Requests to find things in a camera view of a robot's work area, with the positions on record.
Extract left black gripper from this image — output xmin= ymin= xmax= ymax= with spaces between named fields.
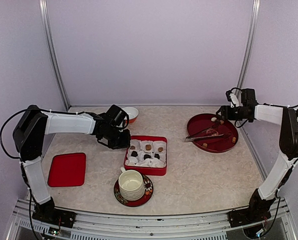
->
xmin=102 ymin=125 xmax=131 ymax=150

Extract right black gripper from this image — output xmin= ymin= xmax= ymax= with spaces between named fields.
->
xmin=215 ymin=105 xmax=248 ymax=120

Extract round dark red tray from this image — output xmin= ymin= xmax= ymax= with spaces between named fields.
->
xmin=186 ymin=113 xmax=239 ymax=154

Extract tan ridged square chocolate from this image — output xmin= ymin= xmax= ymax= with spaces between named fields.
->
xmin=145 ymin=144 xmax=151 ymax=151

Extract red chocolate box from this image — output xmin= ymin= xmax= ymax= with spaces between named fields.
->
xmin=123 ymin=135 xmax=168 ymax=176

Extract metal serving tongs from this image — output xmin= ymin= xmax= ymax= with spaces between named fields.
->
xmin=184 ymin=132 xmax=231 ymax=143

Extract dark square chocolate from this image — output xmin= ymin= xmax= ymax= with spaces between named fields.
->
xmin=154 ymin=153 xmax=160 ymax=159

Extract cream ceramic mug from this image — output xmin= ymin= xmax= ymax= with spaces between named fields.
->
xmin=118 ymin=167 xmax=145 ymax=201

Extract floral dark red saucer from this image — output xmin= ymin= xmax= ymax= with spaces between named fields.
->
xmin=113 ymin=174 xmax=154 ymax=208

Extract red box lid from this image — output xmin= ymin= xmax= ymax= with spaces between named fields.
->
xmin=47 ymin=152 xmax=87 ymax=188

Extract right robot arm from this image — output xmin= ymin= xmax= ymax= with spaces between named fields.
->
xmin=216 ymin=88 xmax=298 ymax=226

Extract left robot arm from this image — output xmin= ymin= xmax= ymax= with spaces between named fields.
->
xmin=0 ymin=105 xmax=131 ymax=223

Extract white and orange bowl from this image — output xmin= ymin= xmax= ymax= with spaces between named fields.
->
xmin=122 ymin=106 xmax=139 ymax=124

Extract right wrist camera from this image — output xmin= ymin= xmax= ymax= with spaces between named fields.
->
xmin=225 ymin=90 xmax=241 ymax=108

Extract right aluminium frame post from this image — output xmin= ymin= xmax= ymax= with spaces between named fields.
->
xmin=236 ymin=0 xmax=261 ymax=89

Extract aluminium frame post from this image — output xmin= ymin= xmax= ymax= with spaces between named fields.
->
xmin=39 ymin=0 xmax=71 ymax=111
xmin=236 ymin=0 xmax=261 ymax=89

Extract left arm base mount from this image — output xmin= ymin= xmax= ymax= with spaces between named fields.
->
xmin=32 ymin=208 xmax=76 ymax=229

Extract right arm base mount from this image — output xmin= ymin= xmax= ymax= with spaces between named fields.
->
xmin=227 ymin=208 xmax=272 ymax=228

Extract front aluminium rail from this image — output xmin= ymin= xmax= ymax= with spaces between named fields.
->
xmin=3 ymin=197 xmax=298 ymax=240

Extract left aluminium frame post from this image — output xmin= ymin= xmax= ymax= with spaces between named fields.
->
xmin=39 ymin=0 xmax=71 ymax=111

